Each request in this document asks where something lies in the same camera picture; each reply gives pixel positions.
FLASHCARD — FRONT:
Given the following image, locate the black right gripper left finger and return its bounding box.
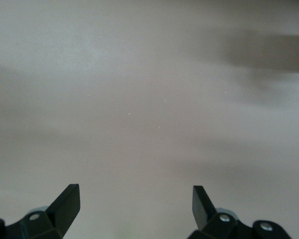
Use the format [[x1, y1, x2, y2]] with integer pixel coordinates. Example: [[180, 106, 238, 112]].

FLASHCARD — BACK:
[[19, 184, 81, 239]]

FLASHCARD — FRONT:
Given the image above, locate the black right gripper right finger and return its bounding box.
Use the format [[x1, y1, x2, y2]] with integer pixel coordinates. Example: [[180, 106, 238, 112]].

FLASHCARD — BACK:
[[188, 185, 255, 239]]

